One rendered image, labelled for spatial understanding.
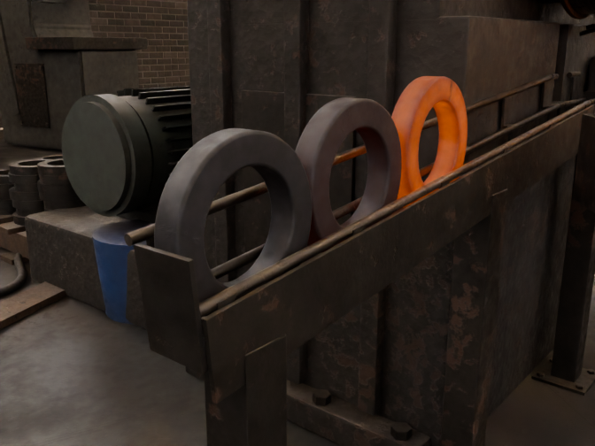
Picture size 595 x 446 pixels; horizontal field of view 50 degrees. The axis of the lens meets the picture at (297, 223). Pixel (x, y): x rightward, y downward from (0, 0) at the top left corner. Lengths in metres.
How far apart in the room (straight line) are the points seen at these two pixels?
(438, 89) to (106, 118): 1.29
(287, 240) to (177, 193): 0.15
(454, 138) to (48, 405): 1.15
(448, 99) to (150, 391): 1.08
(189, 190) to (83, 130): 1.56
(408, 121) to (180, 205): 0.37
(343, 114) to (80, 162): 1.52
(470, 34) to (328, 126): 0.51
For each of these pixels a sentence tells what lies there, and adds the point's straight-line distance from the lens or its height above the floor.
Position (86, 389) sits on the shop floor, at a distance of 1.72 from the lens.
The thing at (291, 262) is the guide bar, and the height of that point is 0.62.
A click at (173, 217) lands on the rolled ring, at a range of 0.55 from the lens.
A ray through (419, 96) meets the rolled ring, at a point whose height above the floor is 0.76.
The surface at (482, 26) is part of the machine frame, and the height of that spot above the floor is 0.86.
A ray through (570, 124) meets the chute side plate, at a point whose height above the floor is 0.68.
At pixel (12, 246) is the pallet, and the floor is 0.05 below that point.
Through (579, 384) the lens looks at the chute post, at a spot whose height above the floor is 0.02.
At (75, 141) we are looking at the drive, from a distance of 2.14.
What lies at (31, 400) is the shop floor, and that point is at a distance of 1.72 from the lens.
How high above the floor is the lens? 0.82
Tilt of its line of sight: 16 degrees down
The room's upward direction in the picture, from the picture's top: straight up
